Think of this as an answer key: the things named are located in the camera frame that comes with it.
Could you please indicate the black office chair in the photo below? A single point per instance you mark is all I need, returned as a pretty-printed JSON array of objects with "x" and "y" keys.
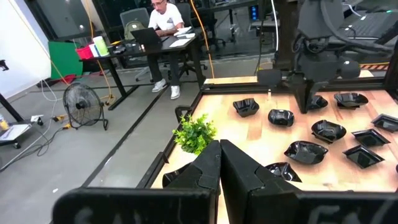
[{"x": 188, "y": 11}]

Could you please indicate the black equipment case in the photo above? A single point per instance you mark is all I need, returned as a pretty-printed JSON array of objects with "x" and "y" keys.
[{"x": 370, "y": 25}]

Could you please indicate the red plastic box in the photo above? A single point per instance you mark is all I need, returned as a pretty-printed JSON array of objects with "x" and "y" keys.
[{"x": 84, "y": 53}]

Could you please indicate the grey office chair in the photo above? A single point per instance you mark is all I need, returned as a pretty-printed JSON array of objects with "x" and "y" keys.
[{"x": 136, "y": 14}]

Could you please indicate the black rounded wavy mini bowl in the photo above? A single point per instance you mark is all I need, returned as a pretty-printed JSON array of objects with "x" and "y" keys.
[
  {"x": 280, "y": 118},
  {"x": 306, "y": 152},
  {"x": 328, "y": 130},
  {"x": 350, "y": 99},
  {"x": 321, "y": 102}
]

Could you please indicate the white paper stack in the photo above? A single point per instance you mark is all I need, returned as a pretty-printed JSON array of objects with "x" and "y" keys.
[{"x": 183, "y": 30}]

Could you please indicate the white paper sheet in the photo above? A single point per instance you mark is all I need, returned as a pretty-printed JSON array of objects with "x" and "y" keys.
[{"x": 180, "y": 42}]

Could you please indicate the person's shoe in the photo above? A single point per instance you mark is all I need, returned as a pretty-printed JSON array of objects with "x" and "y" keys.
[
  {"x": 175, "y": 91},
  {"x": 159, "y": 85}
]

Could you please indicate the black square mini plate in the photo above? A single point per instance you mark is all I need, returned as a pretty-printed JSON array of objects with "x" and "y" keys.
[
  {"x": 362, "y": 156},
  {"x": 370, "y": 137},
  {"x": 386, "y": 123}
]

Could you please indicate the olive green rucksack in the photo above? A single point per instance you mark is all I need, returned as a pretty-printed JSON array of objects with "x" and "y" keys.
[{"x": 133, "y": 28}]

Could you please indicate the black square wavy mini bowl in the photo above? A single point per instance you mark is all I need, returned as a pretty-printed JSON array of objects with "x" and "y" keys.
[
  {"x": 245, "y": 107},
  {"x": 284, "y": 172},
  {"x": 172, "y": 179}
]

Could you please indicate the green plant white pot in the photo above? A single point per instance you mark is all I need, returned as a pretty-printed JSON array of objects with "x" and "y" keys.
[{"x": 194, "y": 133}]

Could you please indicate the green board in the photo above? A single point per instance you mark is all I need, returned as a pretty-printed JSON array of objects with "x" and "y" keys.
[{"x": 63, "y": 59}]

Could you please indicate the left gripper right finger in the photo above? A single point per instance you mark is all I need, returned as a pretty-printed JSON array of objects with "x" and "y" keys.
[{"x": 264, "y": 202}]

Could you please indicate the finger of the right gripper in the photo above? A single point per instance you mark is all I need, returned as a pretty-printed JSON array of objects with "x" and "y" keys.
[
  {"x": 269, "y": 77},
  {"x": 349, "y": 69}
]

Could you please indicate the flat black frame bracket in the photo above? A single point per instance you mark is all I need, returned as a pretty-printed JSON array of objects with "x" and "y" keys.
[{"x": 163, "y": 157}]

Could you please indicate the black computer tower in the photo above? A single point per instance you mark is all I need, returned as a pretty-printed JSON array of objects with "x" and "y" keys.
[{"x": 254, "y": 12}]

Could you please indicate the black laptop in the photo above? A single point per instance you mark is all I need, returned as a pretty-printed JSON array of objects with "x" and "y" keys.
[{"x": 146, "y": 36}]

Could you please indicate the grey low cart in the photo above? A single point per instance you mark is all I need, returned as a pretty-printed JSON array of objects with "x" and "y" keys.
[{"x": 14, "y": 132}]

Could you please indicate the white board panel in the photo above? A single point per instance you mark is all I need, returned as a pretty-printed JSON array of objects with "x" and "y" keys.
[{"x": 21, "y": 46}]

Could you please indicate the person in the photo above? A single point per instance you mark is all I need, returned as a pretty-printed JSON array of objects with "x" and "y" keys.
[{"x": 164, "y": 18}]

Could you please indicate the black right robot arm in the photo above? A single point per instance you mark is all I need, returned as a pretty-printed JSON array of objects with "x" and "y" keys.
[{"x": 286, "y": 31}]

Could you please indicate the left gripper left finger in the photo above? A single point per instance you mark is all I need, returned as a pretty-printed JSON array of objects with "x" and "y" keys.
[{"x": 140, "y": 205}]

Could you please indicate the black floor fan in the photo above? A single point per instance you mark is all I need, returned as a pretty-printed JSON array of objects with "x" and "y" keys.
[{"x": 82, "y": 105}]

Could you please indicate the red floor object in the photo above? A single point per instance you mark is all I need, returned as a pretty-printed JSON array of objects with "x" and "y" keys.
[{"x": 68, "y": 78}]

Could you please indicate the black office desk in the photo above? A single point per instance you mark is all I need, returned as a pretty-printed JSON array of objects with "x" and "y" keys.
[{"x": 168, "y": 47}]

